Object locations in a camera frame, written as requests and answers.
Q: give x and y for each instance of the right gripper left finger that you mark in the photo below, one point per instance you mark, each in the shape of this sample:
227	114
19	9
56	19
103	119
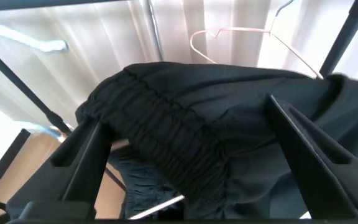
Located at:
36	189

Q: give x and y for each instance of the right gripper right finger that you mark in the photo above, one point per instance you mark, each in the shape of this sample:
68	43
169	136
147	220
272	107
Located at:
322	174

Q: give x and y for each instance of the pink clothes hanger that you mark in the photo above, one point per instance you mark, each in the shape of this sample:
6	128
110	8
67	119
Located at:
244	29
157	208

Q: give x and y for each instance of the black shorts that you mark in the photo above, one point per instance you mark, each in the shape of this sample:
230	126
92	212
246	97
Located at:
197	124

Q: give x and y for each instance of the black clothes rack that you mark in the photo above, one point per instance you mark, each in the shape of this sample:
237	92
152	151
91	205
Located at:
343	34

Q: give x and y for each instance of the beige curtain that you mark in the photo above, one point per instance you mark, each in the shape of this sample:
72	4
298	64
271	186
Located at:
104	46

